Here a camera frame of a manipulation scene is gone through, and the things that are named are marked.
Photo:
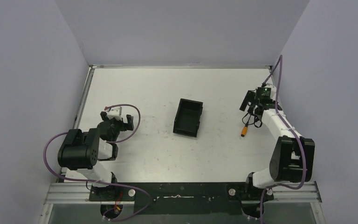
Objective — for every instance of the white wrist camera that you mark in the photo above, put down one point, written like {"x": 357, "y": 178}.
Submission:
{"x": 114, "y": 112}
{"x": 272, "y": 87}

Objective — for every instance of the aluminium front frame rail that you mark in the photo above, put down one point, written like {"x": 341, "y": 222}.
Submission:
{"x": 76, "y": 193}

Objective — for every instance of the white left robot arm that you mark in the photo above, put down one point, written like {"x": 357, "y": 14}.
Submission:
{"x": 83, "y": 152}

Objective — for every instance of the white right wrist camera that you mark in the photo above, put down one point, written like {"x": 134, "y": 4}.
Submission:
{"x": 272, "y": 87}

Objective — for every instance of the black plastic bin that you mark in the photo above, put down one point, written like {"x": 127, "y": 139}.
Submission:
{"x": 187, "y": 119}

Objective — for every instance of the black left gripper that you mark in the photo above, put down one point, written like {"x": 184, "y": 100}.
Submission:
{"x": 116, "y": 120}

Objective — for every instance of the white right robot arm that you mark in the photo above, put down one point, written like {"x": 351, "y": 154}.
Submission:
{"x": 293, "y": 155}

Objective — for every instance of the orange handled screwdriver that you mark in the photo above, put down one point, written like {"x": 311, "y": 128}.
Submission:
{"x": 246, "y": 124}

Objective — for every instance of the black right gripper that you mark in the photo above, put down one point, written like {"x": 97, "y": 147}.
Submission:
{"x": 252, "y": 97}

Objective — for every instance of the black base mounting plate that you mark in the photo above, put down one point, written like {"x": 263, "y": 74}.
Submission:
{"x": 182, "y": 198}

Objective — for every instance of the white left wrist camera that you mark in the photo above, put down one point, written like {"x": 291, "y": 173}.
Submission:
{"x": 114, "y": 112}

